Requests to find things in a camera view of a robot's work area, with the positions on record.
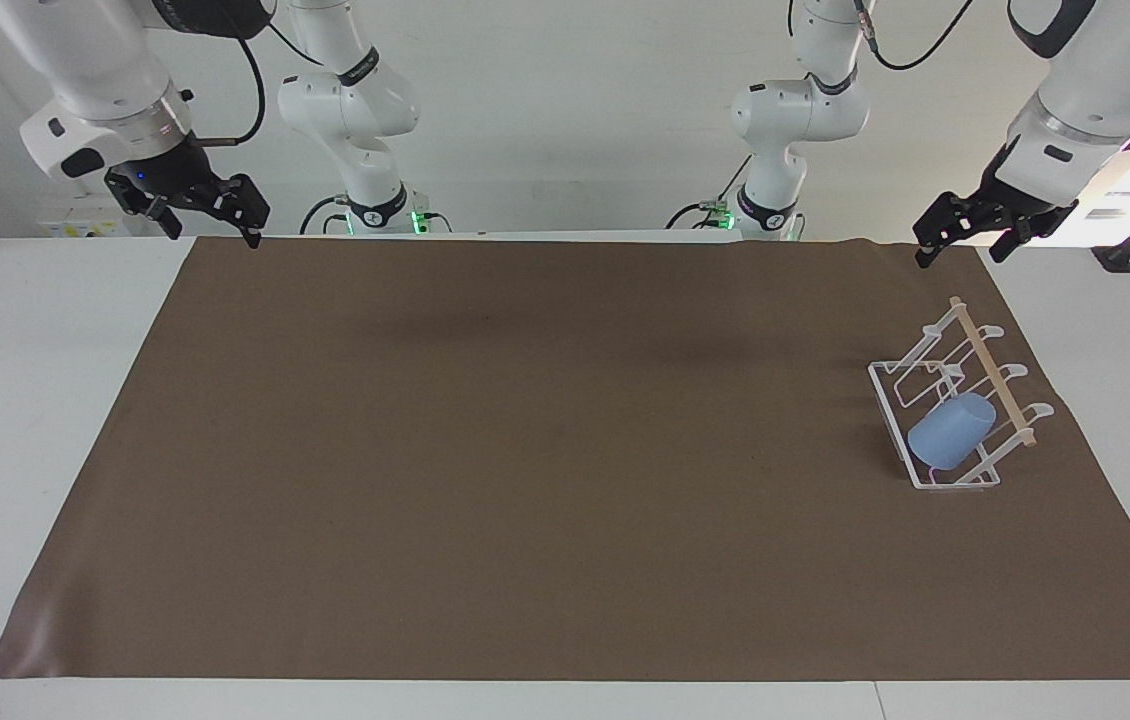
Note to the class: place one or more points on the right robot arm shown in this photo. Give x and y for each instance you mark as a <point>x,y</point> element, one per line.
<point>345,100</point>

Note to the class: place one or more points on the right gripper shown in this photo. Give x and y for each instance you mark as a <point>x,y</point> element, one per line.
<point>165,168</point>

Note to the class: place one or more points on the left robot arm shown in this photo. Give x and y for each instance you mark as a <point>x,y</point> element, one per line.
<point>795,110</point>

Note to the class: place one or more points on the light blue cup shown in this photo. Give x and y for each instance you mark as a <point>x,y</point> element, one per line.
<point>950,432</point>

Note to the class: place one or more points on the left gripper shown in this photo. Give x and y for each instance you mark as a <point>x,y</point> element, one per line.
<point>1023,195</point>

